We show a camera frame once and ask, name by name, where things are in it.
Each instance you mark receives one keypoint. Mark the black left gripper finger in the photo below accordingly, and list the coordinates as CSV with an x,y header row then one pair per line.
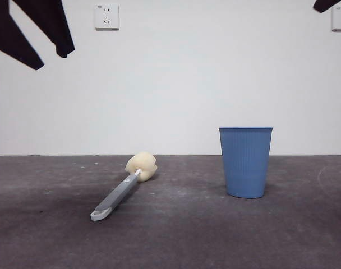
x,y
10,39
50,22

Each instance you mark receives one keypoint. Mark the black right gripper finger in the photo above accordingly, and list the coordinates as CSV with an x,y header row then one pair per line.
x,y
326,4

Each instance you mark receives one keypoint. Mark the blue ribbed plastic cup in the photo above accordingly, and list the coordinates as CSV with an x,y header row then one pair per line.
x,y
246,168

